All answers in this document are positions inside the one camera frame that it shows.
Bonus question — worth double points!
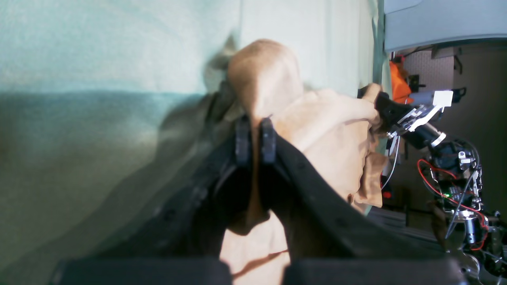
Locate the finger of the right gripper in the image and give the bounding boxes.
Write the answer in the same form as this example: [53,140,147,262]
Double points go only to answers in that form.
[374,92,412,131]

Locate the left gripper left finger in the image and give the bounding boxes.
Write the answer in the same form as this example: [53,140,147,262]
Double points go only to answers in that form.
[52,116,252,285]

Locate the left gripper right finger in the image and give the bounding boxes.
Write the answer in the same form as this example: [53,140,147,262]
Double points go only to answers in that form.
[259,118,466,285]

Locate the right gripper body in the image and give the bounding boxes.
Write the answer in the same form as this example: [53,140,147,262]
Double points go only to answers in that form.
[388,105,446,148]

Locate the tan orange T-shirt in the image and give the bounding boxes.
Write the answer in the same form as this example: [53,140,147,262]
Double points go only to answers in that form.
[220,39,387,285]

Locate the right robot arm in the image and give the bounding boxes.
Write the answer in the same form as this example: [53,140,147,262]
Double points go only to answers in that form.
[375,90,506,285]

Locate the folded dark orange garment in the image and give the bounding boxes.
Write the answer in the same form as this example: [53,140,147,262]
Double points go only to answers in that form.
[389,56,414,104]

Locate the grey plastic bin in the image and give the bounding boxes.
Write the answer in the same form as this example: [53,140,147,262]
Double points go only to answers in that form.
[384,0,507,52]

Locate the sage green table cloth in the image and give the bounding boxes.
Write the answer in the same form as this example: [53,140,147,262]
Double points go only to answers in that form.
[1,0,388,285]

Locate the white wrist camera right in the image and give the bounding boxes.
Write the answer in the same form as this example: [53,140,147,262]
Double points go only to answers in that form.
[408,89,454,132]

